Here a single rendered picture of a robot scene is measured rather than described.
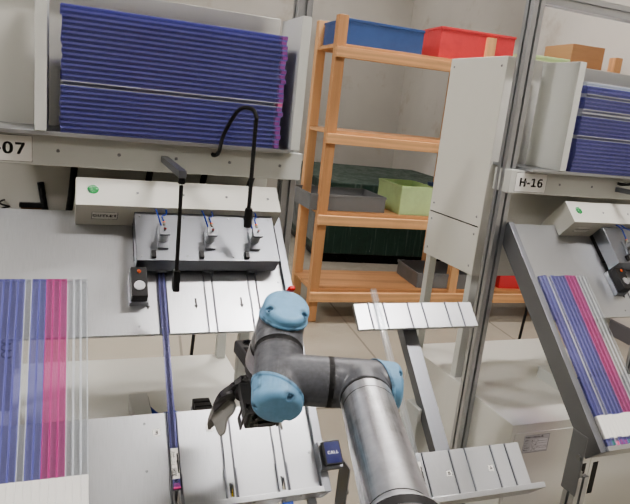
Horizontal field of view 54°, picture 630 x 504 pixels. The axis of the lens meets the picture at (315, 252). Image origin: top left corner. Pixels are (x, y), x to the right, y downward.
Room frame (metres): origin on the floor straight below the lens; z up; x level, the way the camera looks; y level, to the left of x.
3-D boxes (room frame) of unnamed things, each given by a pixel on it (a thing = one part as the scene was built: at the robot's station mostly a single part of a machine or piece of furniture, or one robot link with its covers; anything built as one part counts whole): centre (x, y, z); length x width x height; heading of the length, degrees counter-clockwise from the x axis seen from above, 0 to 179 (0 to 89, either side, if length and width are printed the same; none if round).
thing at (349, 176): (7.17, -0.60, 0.41); 1.99 x 1.82 x 0.81; 16
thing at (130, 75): (1.53, 0.38, 1.52); 0.51 x 0.13 x 0.27; 112
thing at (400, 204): (4.78, -0.97, 1.08); 2.38 x 0.66 x 2.15; 106
